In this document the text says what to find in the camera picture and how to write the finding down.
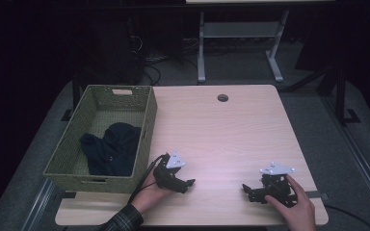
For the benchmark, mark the person's right hand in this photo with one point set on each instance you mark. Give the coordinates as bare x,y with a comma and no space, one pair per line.
298,208

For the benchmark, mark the dark navy cloth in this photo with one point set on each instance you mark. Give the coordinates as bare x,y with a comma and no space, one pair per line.
115,150

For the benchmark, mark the person's left hand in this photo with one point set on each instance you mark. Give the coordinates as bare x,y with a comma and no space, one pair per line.
147,195

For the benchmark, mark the white metal stand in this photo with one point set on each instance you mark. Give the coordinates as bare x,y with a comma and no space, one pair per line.
239,30

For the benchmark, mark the round grey table grommet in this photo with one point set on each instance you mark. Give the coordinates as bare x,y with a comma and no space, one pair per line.
222,97

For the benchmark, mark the black metal floor stand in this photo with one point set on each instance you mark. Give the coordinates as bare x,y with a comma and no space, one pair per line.
342,96

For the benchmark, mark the grey table edge bracket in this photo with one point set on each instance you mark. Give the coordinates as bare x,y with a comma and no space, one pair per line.
318,195

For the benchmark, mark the green woven basket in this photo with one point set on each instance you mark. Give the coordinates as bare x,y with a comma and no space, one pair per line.
77,128

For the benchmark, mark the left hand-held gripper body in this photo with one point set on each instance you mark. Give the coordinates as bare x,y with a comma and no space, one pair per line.
165,174

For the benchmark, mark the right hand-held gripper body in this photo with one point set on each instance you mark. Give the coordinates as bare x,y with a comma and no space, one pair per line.
277,184

